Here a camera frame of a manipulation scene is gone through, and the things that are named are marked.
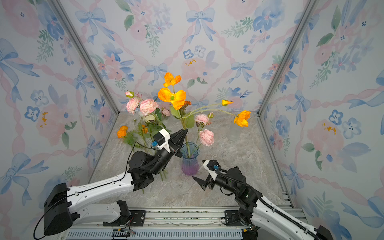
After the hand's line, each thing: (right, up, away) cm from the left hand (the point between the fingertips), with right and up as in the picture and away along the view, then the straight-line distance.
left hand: (185, 128), depth 56 cm
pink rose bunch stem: (-25, +3, +50) cm, 56 cm away
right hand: (+6, -19, +16) cm, 26 cm away
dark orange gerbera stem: (-2, 0, +18) cm, 18 cm away
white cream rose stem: (-29, +7, +51) cm, 59 cm away
